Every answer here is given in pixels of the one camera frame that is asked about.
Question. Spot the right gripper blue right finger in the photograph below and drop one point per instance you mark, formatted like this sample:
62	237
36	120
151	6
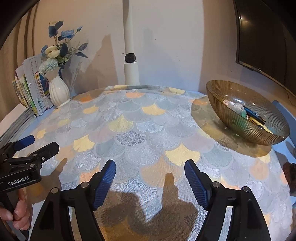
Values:
247	220

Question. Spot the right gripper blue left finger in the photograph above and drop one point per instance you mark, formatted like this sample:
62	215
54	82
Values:
53	221

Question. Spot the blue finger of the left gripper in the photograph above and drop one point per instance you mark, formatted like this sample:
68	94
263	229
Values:
44	154
24	141

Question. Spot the teal translucent toy figure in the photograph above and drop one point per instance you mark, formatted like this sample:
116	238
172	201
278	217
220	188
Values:
244	115

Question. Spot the yellow lighter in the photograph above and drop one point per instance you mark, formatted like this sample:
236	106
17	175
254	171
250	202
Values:
260	125

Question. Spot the person's left hand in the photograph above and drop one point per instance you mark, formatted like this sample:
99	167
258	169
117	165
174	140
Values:
21	216

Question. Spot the stack of books and leaflets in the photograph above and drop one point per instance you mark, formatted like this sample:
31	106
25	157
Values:
34	85

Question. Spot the white ribbed ceramic vase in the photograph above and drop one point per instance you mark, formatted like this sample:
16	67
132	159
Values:
59	92

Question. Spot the brown object beside table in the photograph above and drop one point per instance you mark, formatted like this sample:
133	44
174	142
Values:
289	170

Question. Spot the blue and white artificial flowers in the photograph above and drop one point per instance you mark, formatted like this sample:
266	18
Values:
57	55

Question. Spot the amber ribbed glass bowl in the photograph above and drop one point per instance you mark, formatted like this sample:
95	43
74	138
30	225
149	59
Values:
220	90

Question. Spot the patterned fan-motif tablecloth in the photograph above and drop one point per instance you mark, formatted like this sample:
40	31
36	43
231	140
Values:
150	132

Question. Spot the white floor lamp pole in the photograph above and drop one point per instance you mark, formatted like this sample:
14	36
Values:
131	64

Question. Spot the black wall television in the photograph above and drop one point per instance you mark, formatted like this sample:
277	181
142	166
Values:
264	44

